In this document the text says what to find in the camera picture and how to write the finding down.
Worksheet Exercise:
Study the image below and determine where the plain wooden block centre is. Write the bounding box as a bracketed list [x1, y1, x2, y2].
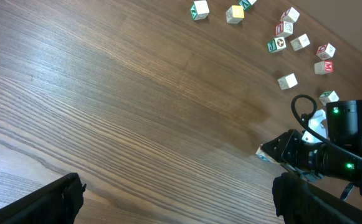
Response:
[277, 73, 298, 90]

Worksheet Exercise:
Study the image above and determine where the red M wooden block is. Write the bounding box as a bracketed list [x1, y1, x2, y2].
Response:
[314, 60, 334, 75]

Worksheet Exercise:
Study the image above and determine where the blue bottom tower block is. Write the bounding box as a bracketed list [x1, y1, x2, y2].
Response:
[255, 146, 277, 164]

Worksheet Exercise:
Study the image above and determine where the red side wooden block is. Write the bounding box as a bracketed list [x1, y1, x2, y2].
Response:
[275, 21, 293, 37]

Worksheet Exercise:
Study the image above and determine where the plain wooden block far right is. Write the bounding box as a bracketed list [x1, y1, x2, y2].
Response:
[319, 90, 340, 106]

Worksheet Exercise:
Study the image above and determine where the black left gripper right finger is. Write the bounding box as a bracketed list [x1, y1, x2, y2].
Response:
[272, 172, 362, 224]

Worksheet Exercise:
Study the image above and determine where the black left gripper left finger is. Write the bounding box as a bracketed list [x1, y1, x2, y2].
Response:
[0, 172, 86, 224]

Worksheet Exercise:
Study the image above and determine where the green side wooden block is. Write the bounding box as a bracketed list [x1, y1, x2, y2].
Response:
[239, 0, 257, 11]

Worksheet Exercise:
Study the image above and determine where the yellow top wooden block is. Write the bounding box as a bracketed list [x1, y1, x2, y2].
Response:
[226, 5, 244, 24]

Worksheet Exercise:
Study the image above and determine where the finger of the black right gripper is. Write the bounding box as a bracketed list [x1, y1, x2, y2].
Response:
[260, 132, 288, 164]

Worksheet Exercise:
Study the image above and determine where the plain wooden block far left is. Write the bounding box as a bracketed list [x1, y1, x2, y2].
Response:
[190, 0, 209, 21]

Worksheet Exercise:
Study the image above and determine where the plain wooden block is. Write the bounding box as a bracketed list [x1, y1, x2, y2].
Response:
[280, 7, 300, 23]
[319, 90, 340, 106]
[190, 0, 209, 21]
[277, 73, 298, 90]
[316, 43, 336, 60]

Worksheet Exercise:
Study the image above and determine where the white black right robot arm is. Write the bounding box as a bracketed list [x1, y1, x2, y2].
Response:
[256, 100, 362, 200]

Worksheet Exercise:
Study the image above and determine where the plain wooden block upper right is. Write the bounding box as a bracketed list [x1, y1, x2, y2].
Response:
[316, 43, 336, 60]

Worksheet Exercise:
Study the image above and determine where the green ball picture block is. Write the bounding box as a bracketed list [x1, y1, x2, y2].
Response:
[267, 37, 287, 54]

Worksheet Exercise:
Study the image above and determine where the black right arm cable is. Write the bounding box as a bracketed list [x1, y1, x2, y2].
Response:
[290, 94, 362, 202]

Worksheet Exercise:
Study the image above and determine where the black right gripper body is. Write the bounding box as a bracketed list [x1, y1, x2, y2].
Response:
[281, 129, 324, 182]

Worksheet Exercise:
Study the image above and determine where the plain wooden block top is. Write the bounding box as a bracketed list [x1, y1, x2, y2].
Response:
[280, 7, 300, 23]

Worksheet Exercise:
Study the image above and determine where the green edged wooden block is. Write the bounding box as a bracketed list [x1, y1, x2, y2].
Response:
[290, 34, 310, 51]

